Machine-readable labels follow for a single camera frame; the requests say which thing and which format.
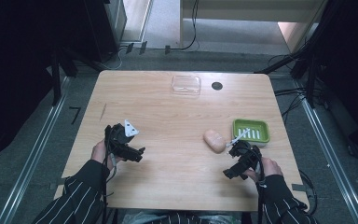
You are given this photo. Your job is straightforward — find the grey tape strip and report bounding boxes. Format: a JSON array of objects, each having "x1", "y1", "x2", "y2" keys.
[
  {"x1": 47, "y1": 176, "x2": 67, "y2": 191},
  {"x1": 291, "y1": 183, "x2": 308, "y2": 193}
]

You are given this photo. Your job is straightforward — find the clear plastic container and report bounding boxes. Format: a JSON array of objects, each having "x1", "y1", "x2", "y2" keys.
[{"x1": 171, "y1": 75, "x2": 202, "y2": 96}]

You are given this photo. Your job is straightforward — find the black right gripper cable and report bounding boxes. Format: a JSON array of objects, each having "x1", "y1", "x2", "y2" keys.
[{"x1": 255, "y1": 146, "x2": 267, "y2": 224}]

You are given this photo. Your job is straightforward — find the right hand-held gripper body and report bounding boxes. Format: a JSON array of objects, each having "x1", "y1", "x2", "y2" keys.
[{"x1": 226, "y1": 128, "x2": 264, "y2": 175}]

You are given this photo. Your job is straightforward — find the black hanging cable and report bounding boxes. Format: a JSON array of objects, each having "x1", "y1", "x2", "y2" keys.
[{"x1": 169, "y1": 0, "x2": 200, "y2": 52}]

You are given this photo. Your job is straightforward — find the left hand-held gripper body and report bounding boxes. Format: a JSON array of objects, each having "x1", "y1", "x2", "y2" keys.
[{"x1": 103, "y1": 119, "x2": 141, "y2": 157}]

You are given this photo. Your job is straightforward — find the black cabinet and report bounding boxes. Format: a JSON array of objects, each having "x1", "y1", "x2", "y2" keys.
[{"x1": 82, "y1": 0, "x2": 128, "y2": 63}]

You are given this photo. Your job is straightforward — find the metal floor rail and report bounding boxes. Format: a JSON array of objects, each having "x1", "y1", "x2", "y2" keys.
[
  {"x1": 293, "y1": 78, "x2": 358, "y2": 224},
  {"x1": 0, "y1": 76, "x2": 73, "y2": 224}
]

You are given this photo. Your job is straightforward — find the person's right hand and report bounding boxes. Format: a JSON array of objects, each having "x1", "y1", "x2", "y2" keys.
[{"x1": 243, "y1": 157, "x2": 284, "y2": 185}]

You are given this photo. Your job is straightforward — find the green soap dish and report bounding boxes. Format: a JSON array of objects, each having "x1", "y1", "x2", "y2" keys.
[{"x1": 231, "y1": 119, "x2": 271, "y2": 147}]

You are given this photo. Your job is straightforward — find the white desk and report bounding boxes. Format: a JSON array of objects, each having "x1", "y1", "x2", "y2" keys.
[{"x1": 178, "y1": 0, "x2": 329, "y2": 54}]

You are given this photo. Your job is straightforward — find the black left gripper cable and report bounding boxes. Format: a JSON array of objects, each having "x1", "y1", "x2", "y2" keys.
[{"x1": 101, "y1": 124, "x2": 119, "y2": 224}]

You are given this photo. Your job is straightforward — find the black floor cables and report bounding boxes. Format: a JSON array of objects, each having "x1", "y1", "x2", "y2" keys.
[{"x1": 267, "y1": 54, "x2": 324, "y2": 125}]

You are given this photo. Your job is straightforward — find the black metal stand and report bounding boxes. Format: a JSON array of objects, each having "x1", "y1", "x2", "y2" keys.
[
  {"x1": 45, "y1": 46, "x2": 106, "y2": 106},
  {"x1": 254, "y1": 36, "x2": 327, "y2": 109}
]

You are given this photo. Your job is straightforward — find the person's left hand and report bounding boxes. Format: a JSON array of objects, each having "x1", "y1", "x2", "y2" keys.
[{"x1": 90, "y1": 139, "x2": 119, "y2": 172}]

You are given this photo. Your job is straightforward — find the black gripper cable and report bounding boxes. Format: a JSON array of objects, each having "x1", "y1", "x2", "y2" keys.
[
  {"x1": 255, "y1": 146, "x2": 267, "y2": 224},
  {"x1": 101, "y1": 124, "x2": 119, "y2": 224}
]

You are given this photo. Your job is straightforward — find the peach soap bar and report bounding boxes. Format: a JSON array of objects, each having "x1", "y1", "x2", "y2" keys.
[{"x1": 202, "y1": 129, "x2": 227, "y2": 154}]

